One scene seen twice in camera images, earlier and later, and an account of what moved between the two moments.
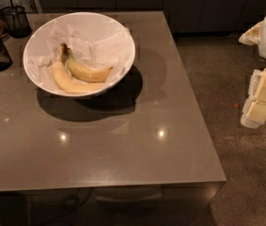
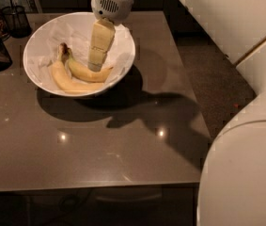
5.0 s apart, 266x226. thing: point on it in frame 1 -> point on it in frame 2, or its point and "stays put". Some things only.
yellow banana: (95, 74) stays put
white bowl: (94, 39) stays put
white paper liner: (92, 39) stays put
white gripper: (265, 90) -> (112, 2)
